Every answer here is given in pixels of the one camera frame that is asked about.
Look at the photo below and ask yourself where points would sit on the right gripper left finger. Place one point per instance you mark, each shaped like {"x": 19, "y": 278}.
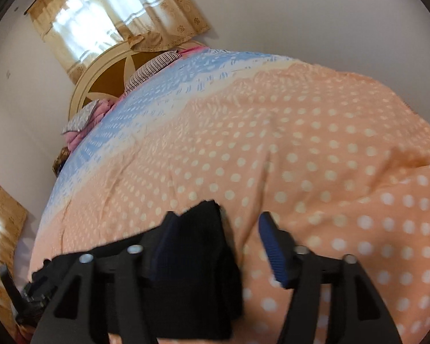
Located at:
{"x": 86, "y": 297}

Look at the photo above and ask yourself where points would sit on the black pants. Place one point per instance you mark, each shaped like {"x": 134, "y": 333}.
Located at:
{"x": 197, "y": 288}

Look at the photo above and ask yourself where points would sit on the beige side window curtain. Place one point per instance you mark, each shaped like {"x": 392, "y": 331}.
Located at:
{"x": 12, "y": 220}

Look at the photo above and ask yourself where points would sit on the polka dot bed quilt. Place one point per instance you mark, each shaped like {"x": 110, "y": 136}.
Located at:
{"x": 338, "y": 159}

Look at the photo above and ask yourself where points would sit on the folded pink blanket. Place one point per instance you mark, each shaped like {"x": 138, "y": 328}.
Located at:
{"x": 73, "y": 139}

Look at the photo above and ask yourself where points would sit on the grey patterned pillow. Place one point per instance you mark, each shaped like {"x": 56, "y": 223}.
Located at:
{"x": 81, "y": 118}

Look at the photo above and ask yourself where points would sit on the cream wooden headboard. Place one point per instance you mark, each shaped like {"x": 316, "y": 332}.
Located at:
{"x": 106, "y": 76}

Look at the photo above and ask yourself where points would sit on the striped pillow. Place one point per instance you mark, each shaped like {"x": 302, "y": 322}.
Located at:
{"x": 150, "y": 68}

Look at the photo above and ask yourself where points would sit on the beige curtain behind headboard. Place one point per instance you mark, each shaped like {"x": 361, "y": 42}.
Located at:
{"x": 78, "y": 31}

